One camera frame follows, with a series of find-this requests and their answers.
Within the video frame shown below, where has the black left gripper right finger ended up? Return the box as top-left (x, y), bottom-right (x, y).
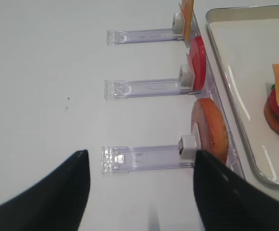
top-left (193, 150), bottom-right (279, 231)

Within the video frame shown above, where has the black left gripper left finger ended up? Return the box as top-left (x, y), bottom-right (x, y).
top-left (0, 150), bottom-right (90, 231)

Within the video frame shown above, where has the upright red tomato slice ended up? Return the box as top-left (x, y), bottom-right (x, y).
top-left (187, 36), bottom-right (206, 91)

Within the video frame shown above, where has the upright orange cheese slice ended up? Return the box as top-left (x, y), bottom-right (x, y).
top-left (180, 0), bottom-right (194, 43)

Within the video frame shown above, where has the clear acrylic left rack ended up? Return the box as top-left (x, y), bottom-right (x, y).
top-left (100, 9), bottom-right (246, 181)

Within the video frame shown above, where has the upright bun bottom slice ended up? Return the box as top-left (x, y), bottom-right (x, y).
top-left (191, 98), bottom-right (229, 164)

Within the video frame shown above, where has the silver metal tray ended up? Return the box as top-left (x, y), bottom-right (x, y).
top-left (206, 5), bottom-right (279, 185)

